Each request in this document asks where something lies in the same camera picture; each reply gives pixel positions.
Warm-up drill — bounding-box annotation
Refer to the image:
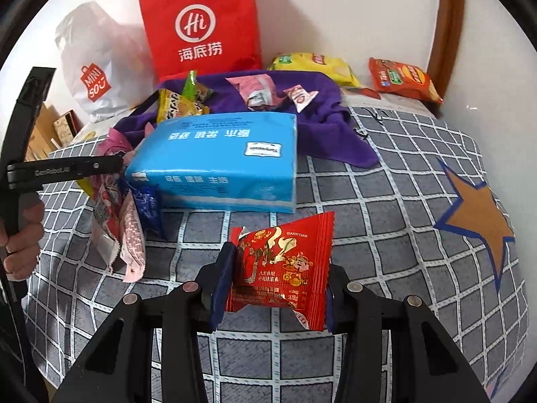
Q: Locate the silver pink snack packet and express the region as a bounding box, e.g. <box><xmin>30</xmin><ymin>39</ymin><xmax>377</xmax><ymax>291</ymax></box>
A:
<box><xmin>90</xmin><ymin>172</ymin><xmax>127</xmax><ymax>270</ymax></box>

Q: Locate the blue snack packet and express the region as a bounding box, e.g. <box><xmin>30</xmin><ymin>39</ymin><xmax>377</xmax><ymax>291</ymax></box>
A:
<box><xmin>126</xmin><ymin>185</ymin><xmax>165</xmax><ymax>238</ymax></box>

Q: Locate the purple cloth-lined box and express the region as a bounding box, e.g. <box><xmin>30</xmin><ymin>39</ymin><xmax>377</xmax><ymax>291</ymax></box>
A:
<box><xmin>113</xmin><ymin>71</ymin><xmax>378</xmax><ymax>169</ymax></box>

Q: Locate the yellow chip bag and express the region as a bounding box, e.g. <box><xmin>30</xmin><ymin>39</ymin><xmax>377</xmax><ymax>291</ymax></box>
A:
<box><xmin>268</xmin><ymin>52</ymin><xmax>361</xmax><ymax>89</ymax></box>

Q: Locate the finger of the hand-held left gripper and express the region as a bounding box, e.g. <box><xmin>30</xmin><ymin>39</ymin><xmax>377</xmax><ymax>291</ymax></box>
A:
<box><xmin>84</xmin><ymin>155</ymin><xmax>127</xmax><ymax>174</ymax></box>

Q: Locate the grey checked tablecloth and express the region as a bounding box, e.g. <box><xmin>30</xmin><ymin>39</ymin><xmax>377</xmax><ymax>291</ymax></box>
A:
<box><xmin>21</xmin><ymin>105</ymin><xmax>529</xmax><ymax>403</ymax></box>

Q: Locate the brown wooden door frame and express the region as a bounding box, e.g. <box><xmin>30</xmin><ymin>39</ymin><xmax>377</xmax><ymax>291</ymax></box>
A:
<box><xmin>426</xmin><ymin>0</ymin><xmax>466</xmax><ymax>114</ymax></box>

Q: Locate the pale pink snack packet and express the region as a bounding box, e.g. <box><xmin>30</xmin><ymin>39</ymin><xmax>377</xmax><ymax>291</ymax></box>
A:
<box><xmin>119</xmin><ymin>195</ymin><xmax>146</xmax><ymax>282</ymax></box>

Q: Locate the red paper bag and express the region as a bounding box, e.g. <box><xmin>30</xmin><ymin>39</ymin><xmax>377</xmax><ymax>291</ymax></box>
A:
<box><xmin>138</xmin><ymin>0</ymin><xmax>263</xmax><ymax>85</ymax></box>

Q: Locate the pink red snack packet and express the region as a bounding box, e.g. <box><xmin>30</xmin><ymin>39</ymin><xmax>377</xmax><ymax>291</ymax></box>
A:
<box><xmin>227</xmin><ymin>74</ymin><xmax>275</xmax><ymax>107</ymax></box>

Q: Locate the person's left hand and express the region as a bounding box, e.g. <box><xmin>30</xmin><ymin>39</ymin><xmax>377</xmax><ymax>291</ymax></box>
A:
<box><xmin>0</xmin><ymin>199</ymin><xmax>45</xmax><ymax>280</ymax></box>

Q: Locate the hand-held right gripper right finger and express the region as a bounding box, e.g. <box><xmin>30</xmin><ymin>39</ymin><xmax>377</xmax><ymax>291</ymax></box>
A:
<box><xmin>326</xmin><ymin>262</ymin><xmax>491</xmax><ymax>403</ymax></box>

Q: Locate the magenta snack packet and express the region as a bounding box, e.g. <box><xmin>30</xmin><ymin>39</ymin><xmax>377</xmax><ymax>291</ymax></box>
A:
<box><xmin>94</xmin><ymin>128</ymin><xmax>133</xmax><ymax>161</ymax></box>

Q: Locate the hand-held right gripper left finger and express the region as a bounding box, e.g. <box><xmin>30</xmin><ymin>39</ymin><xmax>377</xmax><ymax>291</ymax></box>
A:
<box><xmin>59</xmin><ymin>241</ymin><xmax>240</xmax><ymax>403</ymax></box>

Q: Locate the small brown patterned box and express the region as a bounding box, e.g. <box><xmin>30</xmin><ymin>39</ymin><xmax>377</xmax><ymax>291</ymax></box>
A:
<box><xmin>53</xmin><ymin>110</ymin><xmax>80</xmax><ymax>147</ymax></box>

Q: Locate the light wooden furniture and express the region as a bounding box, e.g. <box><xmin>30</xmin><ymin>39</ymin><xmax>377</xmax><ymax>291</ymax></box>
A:
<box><xmin>25</xmin><ymin>105</ymin><xmax>63</xmax><ymax>160</ymax></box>

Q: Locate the white red snack packet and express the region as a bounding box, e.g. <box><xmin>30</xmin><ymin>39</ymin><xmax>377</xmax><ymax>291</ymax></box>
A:
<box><xmin>284</xmin><ymin>85</ymin><xmax>319</xmax><ymax>113</ymax></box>

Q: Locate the yellow snack packet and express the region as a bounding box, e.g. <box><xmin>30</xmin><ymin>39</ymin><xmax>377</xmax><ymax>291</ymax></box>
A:
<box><xmin>156</xmin><ymin>89</ymin><xmax>209</xmax><ymax>123</ymax></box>

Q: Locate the white plastic bag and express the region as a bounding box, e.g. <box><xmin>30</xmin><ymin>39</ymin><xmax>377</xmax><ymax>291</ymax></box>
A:
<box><xmin>55</xmin><ymin>3</ymin><xmax>152</xmax><ymax>123</ymax></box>

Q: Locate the blue tissue pack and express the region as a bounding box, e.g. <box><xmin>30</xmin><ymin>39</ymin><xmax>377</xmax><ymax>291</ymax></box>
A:
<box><xmin>125</xmin><ymin>113</ymin><xmax>298</xmax><ymax>214</ymax></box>

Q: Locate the green snack packet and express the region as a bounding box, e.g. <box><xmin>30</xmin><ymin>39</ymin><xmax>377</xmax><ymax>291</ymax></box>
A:
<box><xmin>181</xmin><ymin>71</ymin><xmax>212</xmax><ymax>101</ymax></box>

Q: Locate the orange chip bag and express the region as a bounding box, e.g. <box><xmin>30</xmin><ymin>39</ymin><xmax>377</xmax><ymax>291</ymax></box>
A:
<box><xmin>368</xmin><ymin>57</ymin><xmax>444</xmax><ymax>105</ymax></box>

